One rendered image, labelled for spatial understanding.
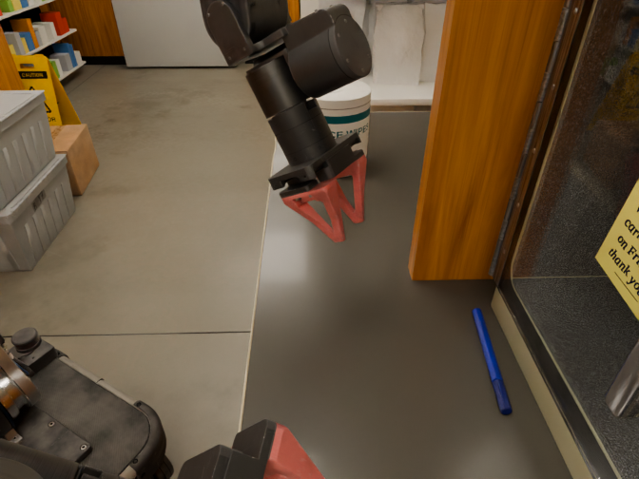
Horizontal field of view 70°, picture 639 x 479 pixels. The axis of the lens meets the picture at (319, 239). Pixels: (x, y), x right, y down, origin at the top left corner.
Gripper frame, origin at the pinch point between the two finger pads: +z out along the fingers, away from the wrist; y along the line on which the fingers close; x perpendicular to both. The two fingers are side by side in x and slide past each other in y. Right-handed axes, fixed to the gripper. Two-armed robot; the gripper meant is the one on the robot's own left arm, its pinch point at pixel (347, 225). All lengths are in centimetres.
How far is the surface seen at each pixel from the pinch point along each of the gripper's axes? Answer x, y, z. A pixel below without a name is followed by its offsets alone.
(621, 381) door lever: -27.9, -16.9, 4.6
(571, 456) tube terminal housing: -20.2, -9.0, 21.8
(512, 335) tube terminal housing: -13.0, 2.7, 18.1
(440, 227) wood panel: -6.1, 8.7, 6.3
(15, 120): 187, 47, -56
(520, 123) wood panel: -17.4, 12.8, -2.6
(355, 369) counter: -1.0, -10.0, 12.7
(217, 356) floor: 115, 32, 56
